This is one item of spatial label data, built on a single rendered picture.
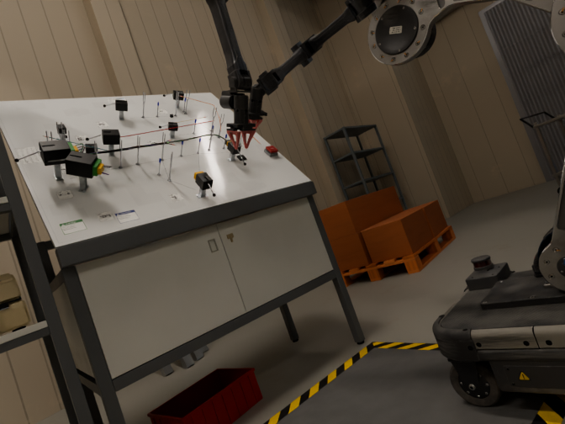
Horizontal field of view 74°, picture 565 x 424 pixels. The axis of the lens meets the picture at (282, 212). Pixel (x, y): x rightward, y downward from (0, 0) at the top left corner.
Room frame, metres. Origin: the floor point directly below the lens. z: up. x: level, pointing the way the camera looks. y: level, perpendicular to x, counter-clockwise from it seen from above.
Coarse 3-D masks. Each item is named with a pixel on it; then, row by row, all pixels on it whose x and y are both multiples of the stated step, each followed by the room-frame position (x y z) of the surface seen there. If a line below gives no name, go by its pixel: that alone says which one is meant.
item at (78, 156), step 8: (72, 152) 1.34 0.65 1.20; (80, 152) 1.35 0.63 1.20; (56, 160) 1.33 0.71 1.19; (72, 160) 1.31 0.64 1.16; (80, 160) 1.32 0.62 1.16; (88, 160) 1.33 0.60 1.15; (72, 168) 1.33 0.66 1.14; (80, 168) 1.33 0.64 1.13; (88, 168) 1.33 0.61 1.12; (80, 176) 1.35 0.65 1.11; (88, 176) 1.35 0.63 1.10; (80, 184) 1.40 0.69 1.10
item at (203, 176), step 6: (198, 174) 1.53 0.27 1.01; (204, 174) 1.54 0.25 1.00; (198, 180) 1.53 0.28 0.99; (204, 180) 1.51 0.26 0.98; (210, 180) 1.52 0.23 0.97; (198, 186) 1.54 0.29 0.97; (204, 186) 1.52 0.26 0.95; (210, 186) 1.54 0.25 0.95; (204, 192) 1.58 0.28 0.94; (198, 198) 1.57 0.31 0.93
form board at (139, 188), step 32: (128, 96) 2.06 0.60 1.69; (160, 96) 2.17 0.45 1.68; (192, 96) 2.28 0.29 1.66; (0, 128) 1.57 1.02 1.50; (32, 128) 1.61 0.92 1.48; (96, 128) 1.75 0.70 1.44; (128, 128) 1.82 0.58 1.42; (192, 128) 1.99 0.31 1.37; (224, 128) 2.09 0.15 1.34; (128, 160) 1.63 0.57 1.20; (192, 160) 1.77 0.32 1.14; (224, 160) 1.85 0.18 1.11; (256, 160) 1.93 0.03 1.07; (32, 192) 1.34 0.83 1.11; (96, 192) 1.43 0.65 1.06; (128, 192) 1.48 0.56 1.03; (160, 192) 1.53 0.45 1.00; (192, 192) 1.59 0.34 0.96; (224, 192) 1.66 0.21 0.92; (256, 192) 1.72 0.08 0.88; (96, 224) 1.31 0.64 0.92; (128, 224) 1.36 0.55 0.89
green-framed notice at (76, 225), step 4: (72, 220) 1.29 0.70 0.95; (76, 220) 1.30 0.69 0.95; (80, 220) 1.30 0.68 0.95; (60, 224) 1.27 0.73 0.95; (64, 224) 1.27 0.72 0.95; (68, 224) 1.28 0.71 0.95; (72, 224) 1.28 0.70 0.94; (76, 224) 1.29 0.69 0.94; (80, 224) 1.29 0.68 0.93; (84, 224) 1.30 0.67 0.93; (64, 228) 1.26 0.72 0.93; (68, 228) 1.27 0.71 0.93; (72, 228) 1.27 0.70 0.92; (76, 228) 1.27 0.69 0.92; (80, 228) 1.28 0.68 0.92; (84, 228) 1.29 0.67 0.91; (64, 232) 1.25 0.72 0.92; (68, 232) 1.25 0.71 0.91; (72, 232) 1.26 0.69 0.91
